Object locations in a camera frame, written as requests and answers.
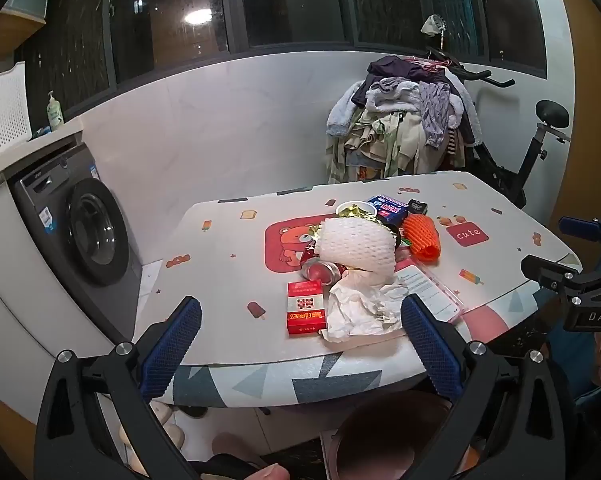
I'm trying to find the pile of clothes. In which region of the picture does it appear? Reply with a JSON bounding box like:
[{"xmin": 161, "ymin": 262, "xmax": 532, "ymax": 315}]
[{"xmin": 325, "ymin": 54, "xmax": 484, "ymax": 185}]

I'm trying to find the white hanging cloth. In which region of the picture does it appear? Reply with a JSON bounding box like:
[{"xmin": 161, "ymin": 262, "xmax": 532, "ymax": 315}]
[{"xmin": 421, "ymin": 14, "xmax": 447, "ymax": 37}]

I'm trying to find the blue cloth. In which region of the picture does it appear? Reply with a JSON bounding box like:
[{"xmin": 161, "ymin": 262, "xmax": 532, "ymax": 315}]
[{"xmin": 548, "ymin": 317, "xmax": 601, "ymax": 401}]

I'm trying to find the red cigarette box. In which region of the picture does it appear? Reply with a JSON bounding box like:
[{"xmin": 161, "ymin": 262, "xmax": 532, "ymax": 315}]
[{"xmin": 286, "ymin": 280, "xmax": 327, "ymax": 336}]

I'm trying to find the black exercise bike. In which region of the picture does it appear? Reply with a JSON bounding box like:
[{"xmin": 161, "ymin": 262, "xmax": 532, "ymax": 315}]
[{"xmin": 425, "ymin": 47, "xmax": 572, "ymax": 210}]

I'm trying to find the pink round stool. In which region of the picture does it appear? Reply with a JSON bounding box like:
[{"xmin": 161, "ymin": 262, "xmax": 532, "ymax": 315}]
[{"xmin": 331, "ymin": 394, "xmax": 455, "ymax": 480}]

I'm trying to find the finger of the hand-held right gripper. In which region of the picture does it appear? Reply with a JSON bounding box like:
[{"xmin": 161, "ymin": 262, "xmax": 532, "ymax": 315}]
[
  {"xmin": 521, "ymin": 254, "xmax": 582, "ymax": 288},
  {"xmin": 559, "ymin": 216, "xmax": 601, "ymax": 252}
]

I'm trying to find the printed tablecloth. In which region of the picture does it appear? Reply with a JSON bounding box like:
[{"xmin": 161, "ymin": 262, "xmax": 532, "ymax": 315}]
[{"xmin": 139, "ymin": 170, "xmax": 582, "ymax": 408}]

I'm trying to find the cream slipper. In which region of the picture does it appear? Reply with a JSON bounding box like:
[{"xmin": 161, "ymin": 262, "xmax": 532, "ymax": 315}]
[{"xmin": 118, "ymin": 400, "xmax": 187, "ymax": 478}]

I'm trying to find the white perforated basket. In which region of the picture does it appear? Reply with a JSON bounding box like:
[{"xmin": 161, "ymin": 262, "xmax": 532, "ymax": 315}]
[{"xmin": 0, "ymin": 61, "xmax": 32, "ymax": 163}]

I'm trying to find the clear plastic document sleeve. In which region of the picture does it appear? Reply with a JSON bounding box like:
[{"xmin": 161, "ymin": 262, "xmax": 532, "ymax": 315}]
[{"xmin": 395, "ymin": 259, "xmax": 467, "ymax": 324}]

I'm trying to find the white paper bowl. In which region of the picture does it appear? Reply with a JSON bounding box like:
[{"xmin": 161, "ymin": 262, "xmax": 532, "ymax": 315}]
[{"xmin": 335, "ymin": 200, "xmax": 380, "ymax": 222}]

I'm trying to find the crushed red soda can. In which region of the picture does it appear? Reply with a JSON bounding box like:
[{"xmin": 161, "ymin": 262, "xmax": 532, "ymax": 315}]
[{"xmin": 300, "ymin": 257, "xmax": 350, "ymax": 282}]

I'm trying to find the green soap pump bottle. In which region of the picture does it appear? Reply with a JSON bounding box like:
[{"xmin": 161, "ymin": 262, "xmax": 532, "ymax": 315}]
[{"xmin": 46, "ymin": 91, "xmax": 64, "ymax": 132}]

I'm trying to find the white tissue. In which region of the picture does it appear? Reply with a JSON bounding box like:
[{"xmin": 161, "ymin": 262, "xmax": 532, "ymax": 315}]
[{"xmin": 319, "ymin": 269, "xmax": 411, "ymax": 345}]

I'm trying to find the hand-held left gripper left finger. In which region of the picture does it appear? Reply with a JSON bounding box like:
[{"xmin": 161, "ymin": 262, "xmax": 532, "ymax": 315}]
[{"xmin": 35, "ymin": 295, "xmax": 204, "ymax": 480}]

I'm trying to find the orange foam fruit net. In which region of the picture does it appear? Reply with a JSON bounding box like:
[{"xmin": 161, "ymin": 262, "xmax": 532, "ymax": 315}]
[{"xmin": 403, "ymin": 213, "xmax": 441, "ymax": 262}]

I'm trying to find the grey washing machine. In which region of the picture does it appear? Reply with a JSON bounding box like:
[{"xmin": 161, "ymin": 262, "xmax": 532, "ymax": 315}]
[{"xmin": 11, "ymin": 142, "xmax": 144, "ymax": 328}]

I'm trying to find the dark window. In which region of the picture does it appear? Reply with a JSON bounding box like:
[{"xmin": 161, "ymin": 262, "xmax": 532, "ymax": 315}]
[{"xmin": 10, "ymin": 0, "xmax": 550, "ymax": 126}]

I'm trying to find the white foam fruit net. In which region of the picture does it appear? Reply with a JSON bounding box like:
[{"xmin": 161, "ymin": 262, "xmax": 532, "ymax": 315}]
[{"xmin": 313, "ymin": 216, "xmax": 399, "ymax": 273}]

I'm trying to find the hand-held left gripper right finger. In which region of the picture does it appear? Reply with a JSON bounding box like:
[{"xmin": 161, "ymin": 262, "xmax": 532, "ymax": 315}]
[{"xmin": 401, "ymin": 293, "xmax": 577, "ymax": 480}]

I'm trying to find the blue cardboard box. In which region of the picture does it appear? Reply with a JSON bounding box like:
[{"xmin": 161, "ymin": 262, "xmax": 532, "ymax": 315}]
[{"xmin": 365, "ymin": 194, "xmax": 410, "ymax": 226}]

